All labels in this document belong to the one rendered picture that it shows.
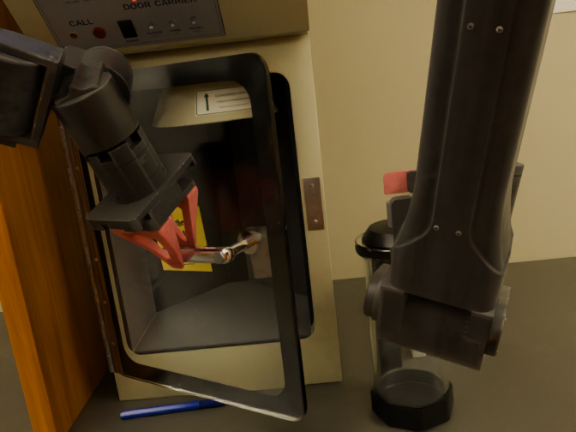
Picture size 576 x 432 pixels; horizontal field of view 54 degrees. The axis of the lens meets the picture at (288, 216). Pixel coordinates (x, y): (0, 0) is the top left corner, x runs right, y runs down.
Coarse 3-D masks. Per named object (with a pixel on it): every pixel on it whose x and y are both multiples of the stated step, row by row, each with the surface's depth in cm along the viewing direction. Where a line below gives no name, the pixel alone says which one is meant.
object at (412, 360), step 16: (368, 272) 65; (384, 352) 66; (400, 352) 65; (416, 352) 64; (384, 368) 67; (400, 368) 65; (416, 368) 65; (432, 368) 65; (384, 384) 67; (400, 384) 66; (416, 384) 65; (432, 384) 66; (448, 384) 69; (400, 400) 66; (416, 400) 66; (432, 400) 66
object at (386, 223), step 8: (376, 224) 67; (384, 224) 67; (368, 232) 65; (376, 232) 64; (384, 232) 63; (392, 232) 63; (368, 240) 64; (376, 240) 63; (384, 240) 63; (392, 240) 62
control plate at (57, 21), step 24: (48, 0) 59; (72, 0) 59; (96, 0) 59; (120, 0) 60; (144, 0) 60; (168, 0) 60; (192, 0) 60; (216, 0) 60; (48, 24) 62; (72, 24) 62; (96, 24) 62; (144, 24) 62; (168, 24) 63; (192, 24) 63; (216, 24) 63
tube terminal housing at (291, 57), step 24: (192, 48) 68; (216, 48) 68; (240, 48) 68; (264, 48) 68; (288, 48) 68; (288, 72) 69; (312, 72) 69; (312, 96) 69; (312, 120) 70; (312, 144) 71; (312, 168) 71; (312, 240) 74; (312, 264) 75; (312, 288) 76; (312, 336) 77; (336, 336) 77; (312, 360) 78; (336, 360) 78; (120, 384) 80; (144, 384) 80
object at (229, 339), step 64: (192, 64) 57; (256, 64) 53; (192, 128) 59; (256, 128) 55; (256, 192) 57; (128, 256) 70; (256, 256) 59; (128, 320) 73; (192, 320) 67; (256, 320) 61; (192, 384) 70; (256, 384) 64
